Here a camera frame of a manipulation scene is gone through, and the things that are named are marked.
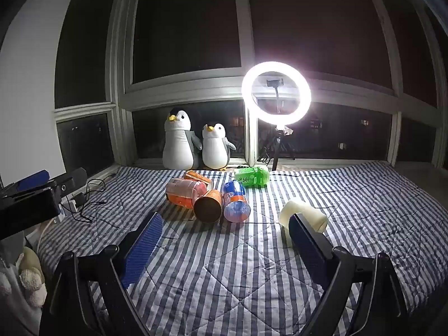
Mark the blue label plastic bottle cup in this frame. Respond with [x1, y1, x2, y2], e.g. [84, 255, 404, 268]
[221, 179, 252, 223]

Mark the white window frame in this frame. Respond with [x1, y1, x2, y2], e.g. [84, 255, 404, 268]
[53, 0, 448, 169]

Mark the beige plush toy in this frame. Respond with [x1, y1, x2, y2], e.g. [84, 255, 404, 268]
[0, 246, 48, 324]

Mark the green plastic bottle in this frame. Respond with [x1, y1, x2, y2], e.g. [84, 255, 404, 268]
[234, 165, 270, 189]

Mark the cream white cup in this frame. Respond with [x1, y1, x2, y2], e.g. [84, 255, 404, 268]
[279, 199, 329, 249]

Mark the large penguin plush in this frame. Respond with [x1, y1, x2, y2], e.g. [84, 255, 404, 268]
[162, 108, 204, 171]

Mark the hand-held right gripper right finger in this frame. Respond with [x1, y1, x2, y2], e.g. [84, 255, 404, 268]
[288, 213, 410, 336]

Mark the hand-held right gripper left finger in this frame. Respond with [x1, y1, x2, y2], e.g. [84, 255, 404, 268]
[39, 211, 164, 336]

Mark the black tripod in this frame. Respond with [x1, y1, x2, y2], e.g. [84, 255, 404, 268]
[257, 125, 297, 173]

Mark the orange striped packet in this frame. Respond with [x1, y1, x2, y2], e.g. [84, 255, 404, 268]
[184, 170, 214, 190]

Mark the black cable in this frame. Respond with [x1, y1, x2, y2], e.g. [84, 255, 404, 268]
[74, 178, 122, 224]

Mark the orange label plastic bottle cup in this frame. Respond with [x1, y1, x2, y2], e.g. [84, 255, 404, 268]
[165, 178, 208, 208]

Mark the orange paper cup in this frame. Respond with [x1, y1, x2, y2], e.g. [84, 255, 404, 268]
[193, 189, 223, 223]

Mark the small penguin plush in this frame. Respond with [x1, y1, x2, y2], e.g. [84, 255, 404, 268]
[201, 123, 237, 171]

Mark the black charger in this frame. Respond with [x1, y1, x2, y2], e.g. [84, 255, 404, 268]
[62, 192, 87, 215]

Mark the black phone holder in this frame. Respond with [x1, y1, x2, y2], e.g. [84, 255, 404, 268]
[266, 78, 284, 115]

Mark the ring light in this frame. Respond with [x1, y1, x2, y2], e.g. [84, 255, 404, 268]
[241, 61, 312, 127]

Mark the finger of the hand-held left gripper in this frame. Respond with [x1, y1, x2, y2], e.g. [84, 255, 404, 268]
[49, 167, 88, 201]
[0, 169, 52, 198]

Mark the blue striped blanket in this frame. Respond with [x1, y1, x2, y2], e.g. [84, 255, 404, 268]
[36, 162, 448, 336]

